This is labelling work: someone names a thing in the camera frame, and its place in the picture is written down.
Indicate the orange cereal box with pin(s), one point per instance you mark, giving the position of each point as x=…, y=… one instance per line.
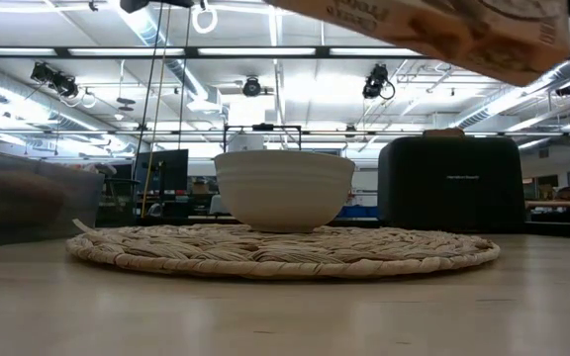
x=463, y=39

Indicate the brown toast slice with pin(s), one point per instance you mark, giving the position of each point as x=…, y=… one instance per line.
x=443, y=133

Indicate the white bowl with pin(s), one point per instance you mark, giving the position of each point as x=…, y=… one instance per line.
x=285, y=193

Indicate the wooden background table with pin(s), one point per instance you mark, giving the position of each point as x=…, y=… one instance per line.
x=562, y=204

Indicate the black toaster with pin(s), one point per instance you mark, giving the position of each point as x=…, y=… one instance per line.
x=450, y=198

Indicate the blue bin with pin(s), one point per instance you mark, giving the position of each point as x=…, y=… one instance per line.
x=359, y=211

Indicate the white cylinder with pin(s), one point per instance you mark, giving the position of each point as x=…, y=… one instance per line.
x=245, y=143

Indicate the round woven placemat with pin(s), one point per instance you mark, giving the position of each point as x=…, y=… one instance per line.
x=285, y=252

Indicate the black computer monitor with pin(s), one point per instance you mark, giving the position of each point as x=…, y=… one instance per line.
x=171, y=165

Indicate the clear plastic container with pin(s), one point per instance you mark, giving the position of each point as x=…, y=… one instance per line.
x=82, y=198

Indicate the black hanging camera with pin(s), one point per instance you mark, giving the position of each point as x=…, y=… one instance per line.
x=567, y=89
x=375, y=81
x=252, y=87
x=60, y=81

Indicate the black aluminium table frame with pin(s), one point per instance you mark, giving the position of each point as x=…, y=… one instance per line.
x=562, y=228

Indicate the black metal stand frame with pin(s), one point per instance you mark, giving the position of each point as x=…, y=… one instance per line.
x=262, y=127

